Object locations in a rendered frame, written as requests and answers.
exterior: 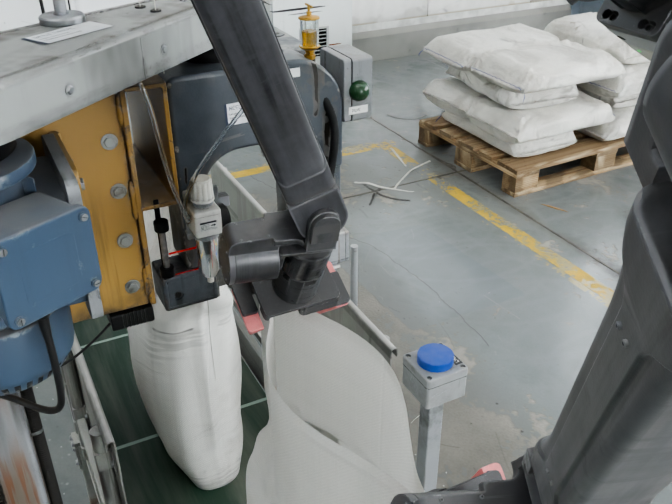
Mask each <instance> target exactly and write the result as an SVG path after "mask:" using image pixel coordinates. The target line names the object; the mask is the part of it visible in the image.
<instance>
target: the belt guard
mask: <svg viewBox="0 0 672 504"><path fill-rule="evenodd" d="M136 5H139V1H138V2H133V3H129V4H124V5H119V6H115V7H110V8H106V9H101V10H96V11H92V12H87V13H84V14H85V18H86V21H85V22H88V21H92V22H97V23H102V24H108V25H113V26H112V27H108V28H104V29H101V30H97V31H93V32H90V33H86V34H82V35H79V36H75V37H71V38H67V39H64V40H60V41H56V42H53V43H49V44H41V43H36V42H31V41H27V40H22V38H26V37H30V36H34V35H38V34H42V33H46V32H49V31H53V30H57V29H61V28H65V27H44V26H40V24H39V23H37V24H32V25H27V26H23V27H18V28H14V29H9V30H4V31H0V146H1V145H4V144H6V143H9V142H11V141H13V140H16V139H18V138H20V137H22V136H24V135H27V134H29V133H31V132H33V131H35V130H37V129H39V128H42V127H44V126H46V125H48V124H50V123H52V122H55V121H57V120H59V119H61V118H63V117H65V116H68V115H70V114H72V113H74V112H76V111H78V110H81V109H83V108H85V107H87V106H89V105H91V104H94V103H96V102H98V101H100V100H102V99H104V98H107V97H109V96H111V95H113V94H115V93H117V92H120V91H122V90H124V89H126V88H128V87H130V86H133V85H135V84H137V83H139V82H141V81H143V80H146V79H148V78H150V77H152V76H154V75H156V74H159V73H161V72H163V71H165V70H167V69H169V68H172V67H174V66H176V65H178V64H180V63H182V62H185V61H187V60H189V59H191V58H193V57H195V56H198V55H200V54H202V53H204V52H206V51H208V50H210V49H213V47H212V45H211V43H210V41H209V39H208V36H207V34H206V32H205V30H204V28H203V26H202V24H201V22H200V20H199V17H198V15H197V13H196V11H195V9H194V7H193V5H192V3H191V1H190V0H155V5H156V8H159V9H161V12H156V13H153V12H150V10H151V9H153V8H155V6H154V0H142V1H140V5H145V6H146V8H143V9H136V8H135V6H136Z"/></svg>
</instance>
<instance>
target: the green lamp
mask: <svg viewBox="0 0 672 504"><path fill-rule="evenodd" d="M369 92H370V88H369V85H368V84H367V83H366V82H365V81H363V80H357V81H355V82H353V83H352V84H351V86H350V89H349V95H350V97H351V98H352V99H353V100H354V101H357V102H360V101H363V100H365V99H366V98H367V97H368V95H369Z"/></svg>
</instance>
